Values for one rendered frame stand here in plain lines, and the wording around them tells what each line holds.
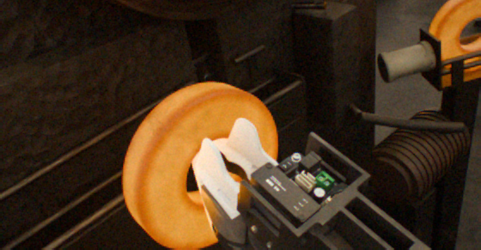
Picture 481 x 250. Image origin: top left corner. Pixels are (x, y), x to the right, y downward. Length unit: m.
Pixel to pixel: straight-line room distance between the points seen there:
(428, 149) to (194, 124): 0.62
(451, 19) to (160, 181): 0.66
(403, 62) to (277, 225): 0.62
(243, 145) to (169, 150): 0.06
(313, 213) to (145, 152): 0.14
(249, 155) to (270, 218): 0.09
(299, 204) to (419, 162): 0.62
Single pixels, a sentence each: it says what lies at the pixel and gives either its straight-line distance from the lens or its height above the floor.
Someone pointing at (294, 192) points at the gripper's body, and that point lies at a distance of 0.28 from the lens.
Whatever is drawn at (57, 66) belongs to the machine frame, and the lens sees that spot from 0.61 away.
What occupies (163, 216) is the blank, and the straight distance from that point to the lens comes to 0.38.
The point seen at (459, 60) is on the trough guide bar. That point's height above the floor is 0.67.
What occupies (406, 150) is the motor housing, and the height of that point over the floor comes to 0.53.
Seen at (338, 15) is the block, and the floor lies 0.80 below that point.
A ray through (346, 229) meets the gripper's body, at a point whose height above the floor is 0.86.
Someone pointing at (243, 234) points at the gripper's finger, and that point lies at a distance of 0.33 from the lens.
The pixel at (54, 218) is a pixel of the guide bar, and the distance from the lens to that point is 0.65.
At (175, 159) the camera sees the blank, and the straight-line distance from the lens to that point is 0.36.
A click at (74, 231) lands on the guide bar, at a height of 0.69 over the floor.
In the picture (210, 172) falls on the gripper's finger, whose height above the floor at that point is 0.85.
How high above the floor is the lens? 1.07
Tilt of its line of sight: 32 degrees down
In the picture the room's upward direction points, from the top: 11 degrees counter-clockwise
